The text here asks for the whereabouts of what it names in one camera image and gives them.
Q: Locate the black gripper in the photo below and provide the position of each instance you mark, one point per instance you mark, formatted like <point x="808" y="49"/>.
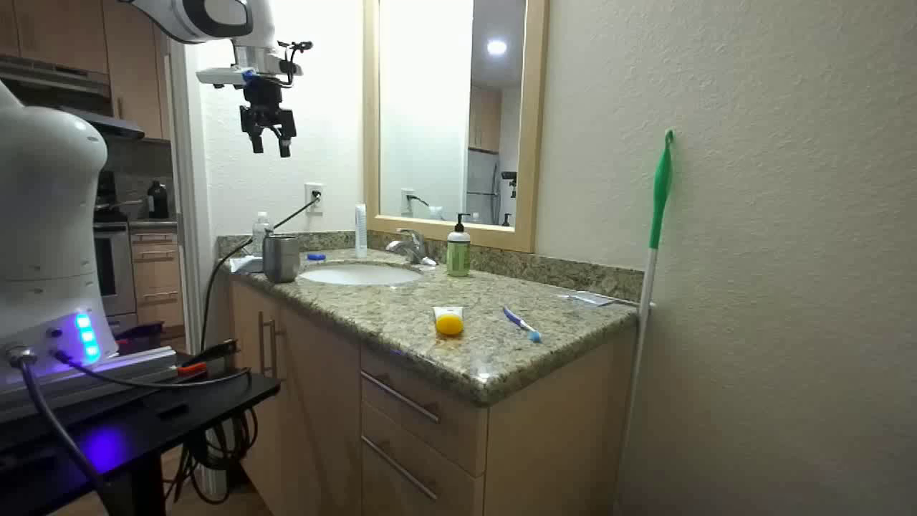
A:
<point x="264" y="102"/>

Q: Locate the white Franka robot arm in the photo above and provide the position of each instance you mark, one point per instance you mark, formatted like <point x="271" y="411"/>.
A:
<point x="47" y="211"/>

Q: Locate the clear solution bottle white cap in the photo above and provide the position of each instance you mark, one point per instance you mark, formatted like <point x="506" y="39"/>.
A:
<point x="258" y="237"/>

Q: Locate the stainless steel cup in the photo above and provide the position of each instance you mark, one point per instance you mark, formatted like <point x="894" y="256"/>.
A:
<point x="281" y="260"/>

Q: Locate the small blue floss box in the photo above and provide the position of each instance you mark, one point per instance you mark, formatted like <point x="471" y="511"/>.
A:
<point x="317" y="256"/>

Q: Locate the crumpled white toothpaste tube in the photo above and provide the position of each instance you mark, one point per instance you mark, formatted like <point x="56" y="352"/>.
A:
<point x="244" y="266"/>

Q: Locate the tall white cleanser tube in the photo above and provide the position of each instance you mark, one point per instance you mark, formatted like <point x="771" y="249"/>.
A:
<point x="360" y="230"/>

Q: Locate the dark kettle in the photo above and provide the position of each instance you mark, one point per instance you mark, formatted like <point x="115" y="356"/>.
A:
<point x="159" y="201"/>

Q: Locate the white oval sink basin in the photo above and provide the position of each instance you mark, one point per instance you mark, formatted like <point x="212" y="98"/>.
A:
<point x="360" y="276"/>

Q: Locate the chrome sink faucet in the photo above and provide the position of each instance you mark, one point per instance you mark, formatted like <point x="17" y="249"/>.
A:
<point x="408" y="249"/>

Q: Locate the wooden kitchen base cabinet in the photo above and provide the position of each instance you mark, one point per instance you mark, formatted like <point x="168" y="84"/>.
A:
<point x="159" y="276"/>

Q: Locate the kitchen stove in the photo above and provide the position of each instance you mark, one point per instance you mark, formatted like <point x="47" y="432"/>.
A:
<point x="113" y="273"/>

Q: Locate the green soap pump bottle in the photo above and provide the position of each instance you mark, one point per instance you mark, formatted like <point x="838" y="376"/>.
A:
<point x="460" y="253"/>

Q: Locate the orange black clamp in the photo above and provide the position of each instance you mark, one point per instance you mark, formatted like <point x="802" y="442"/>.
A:
<point x="196" y="368"/>

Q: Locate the white tube yellow cap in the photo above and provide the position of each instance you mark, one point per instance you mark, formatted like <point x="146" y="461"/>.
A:
<point x="448" y="323"/>

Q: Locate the blue toothbrush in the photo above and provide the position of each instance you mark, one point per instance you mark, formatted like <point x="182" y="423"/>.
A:
<point x="522" y="326"/>

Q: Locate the black robot table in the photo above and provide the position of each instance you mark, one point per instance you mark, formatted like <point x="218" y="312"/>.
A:
<point x="143" y="432"/>

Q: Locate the clear plastic wrapper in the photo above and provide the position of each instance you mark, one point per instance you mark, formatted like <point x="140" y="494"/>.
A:
<point x="592" y="299"/>

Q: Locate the wooden vanity cabinet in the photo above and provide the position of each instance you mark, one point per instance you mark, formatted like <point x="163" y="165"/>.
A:
<point x="534" y="449"/>

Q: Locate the white wall outlet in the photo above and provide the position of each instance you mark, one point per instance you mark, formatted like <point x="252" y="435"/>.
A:
<point x="314" y="200"/>

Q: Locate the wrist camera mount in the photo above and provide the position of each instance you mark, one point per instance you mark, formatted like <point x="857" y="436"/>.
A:
<point x="251" y="74"/>

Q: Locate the wooden kitchen wall cabinets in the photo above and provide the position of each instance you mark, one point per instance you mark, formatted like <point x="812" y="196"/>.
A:
<point x="67" y="39"/>

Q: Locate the wood framed wall mirror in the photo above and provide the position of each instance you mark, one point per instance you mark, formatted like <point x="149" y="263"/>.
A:
<point x="532" y="125"/>

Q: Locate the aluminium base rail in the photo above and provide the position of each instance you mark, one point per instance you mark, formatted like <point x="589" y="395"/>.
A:
<point x="115" y="368"/>

